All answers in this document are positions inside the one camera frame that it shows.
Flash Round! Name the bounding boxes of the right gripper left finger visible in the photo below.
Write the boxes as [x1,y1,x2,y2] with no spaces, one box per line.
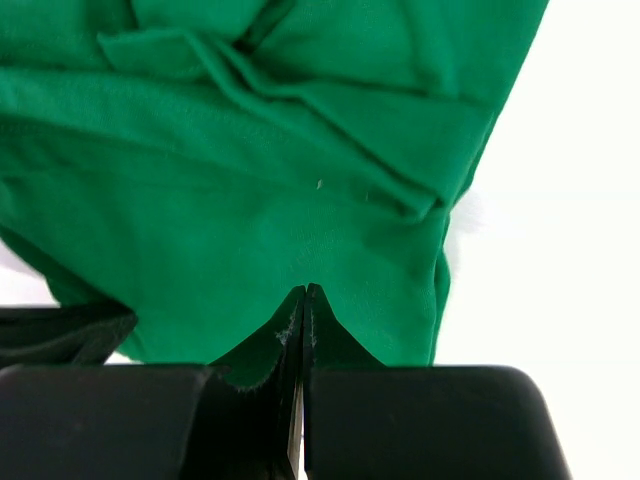
[1,287,305,479]

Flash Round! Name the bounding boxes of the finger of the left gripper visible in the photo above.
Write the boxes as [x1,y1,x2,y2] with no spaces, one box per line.
[1,304,138,368]

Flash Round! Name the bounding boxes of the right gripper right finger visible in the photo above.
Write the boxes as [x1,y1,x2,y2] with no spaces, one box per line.
[302,284,570,480]

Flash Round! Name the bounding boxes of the green t-shirt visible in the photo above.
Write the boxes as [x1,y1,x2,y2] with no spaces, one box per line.
[1,1,547,366]

